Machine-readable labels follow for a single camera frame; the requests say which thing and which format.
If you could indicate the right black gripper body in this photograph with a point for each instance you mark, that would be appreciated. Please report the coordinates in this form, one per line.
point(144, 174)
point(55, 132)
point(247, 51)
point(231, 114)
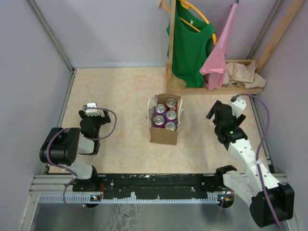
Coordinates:
point(237, 121)

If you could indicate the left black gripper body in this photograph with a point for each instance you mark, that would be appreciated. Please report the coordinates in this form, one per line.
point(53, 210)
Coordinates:
point(98, 121)

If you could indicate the purple soda can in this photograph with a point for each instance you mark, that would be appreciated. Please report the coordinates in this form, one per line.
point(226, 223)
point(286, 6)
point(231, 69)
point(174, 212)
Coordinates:
point(160, 109)
point(171, 116)
point(159, 121)

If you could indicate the red soda can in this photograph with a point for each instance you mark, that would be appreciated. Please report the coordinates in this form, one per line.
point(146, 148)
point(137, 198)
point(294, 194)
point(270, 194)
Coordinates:
point(171, 104)

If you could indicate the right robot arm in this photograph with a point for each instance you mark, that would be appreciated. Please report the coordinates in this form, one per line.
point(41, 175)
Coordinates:
point(269, 201)

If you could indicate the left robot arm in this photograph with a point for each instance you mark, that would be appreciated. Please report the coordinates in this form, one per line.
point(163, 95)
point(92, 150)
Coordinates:
point(63, 145)

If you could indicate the burlap canvas bag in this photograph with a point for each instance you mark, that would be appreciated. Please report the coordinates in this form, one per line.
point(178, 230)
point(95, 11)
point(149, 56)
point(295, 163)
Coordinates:
point(162, 135)

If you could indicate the silver top can front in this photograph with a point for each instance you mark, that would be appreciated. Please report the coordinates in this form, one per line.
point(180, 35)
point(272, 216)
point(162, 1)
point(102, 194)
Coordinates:
point(171, 126)

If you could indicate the pink t-shirt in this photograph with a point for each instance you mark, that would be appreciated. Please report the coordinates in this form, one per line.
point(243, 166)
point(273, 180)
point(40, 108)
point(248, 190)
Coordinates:
point(214, 69)

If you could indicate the wooden clothes rack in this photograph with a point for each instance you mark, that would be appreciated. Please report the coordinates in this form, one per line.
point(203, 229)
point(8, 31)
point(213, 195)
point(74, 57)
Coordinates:
point(170, 32)

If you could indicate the beige crumpled cloth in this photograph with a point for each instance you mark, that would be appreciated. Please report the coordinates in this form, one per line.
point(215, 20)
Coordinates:
point(240, 75)

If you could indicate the green t-shirt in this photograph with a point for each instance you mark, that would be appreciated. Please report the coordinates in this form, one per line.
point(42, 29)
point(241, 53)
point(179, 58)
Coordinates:
point(191, 48)

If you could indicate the yellow clothes hanger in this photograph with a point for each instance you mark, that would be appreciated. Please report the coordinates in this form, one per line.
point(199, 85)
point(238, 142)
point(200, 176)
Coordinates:
point(185, 4)

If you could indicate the leaning wooden beam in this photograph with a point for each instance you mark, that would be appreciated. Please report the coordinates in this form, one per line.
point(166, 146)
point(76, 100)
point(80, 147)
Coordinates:
point(278, 33)

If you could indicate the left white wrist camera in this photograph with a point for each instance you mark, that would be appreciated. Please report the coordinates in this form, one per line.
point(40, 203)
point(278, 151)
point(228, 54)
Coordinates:
point(91, 110)

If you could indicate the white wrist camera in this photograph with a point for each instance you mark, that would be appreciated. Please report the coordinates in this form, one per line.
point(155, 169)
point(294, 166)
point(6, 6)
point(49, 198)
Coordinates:
point(91, 110)
point(238, 105)

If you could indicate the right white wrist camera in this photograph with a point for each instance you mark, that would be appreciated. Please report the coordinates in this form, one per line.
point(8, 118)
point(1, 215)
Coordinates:
point(238, 105)

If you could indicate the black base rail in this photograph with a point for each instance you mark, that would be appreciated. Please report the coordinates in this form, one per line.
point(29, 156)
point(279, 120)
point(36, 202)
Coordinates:
point(152, 186)

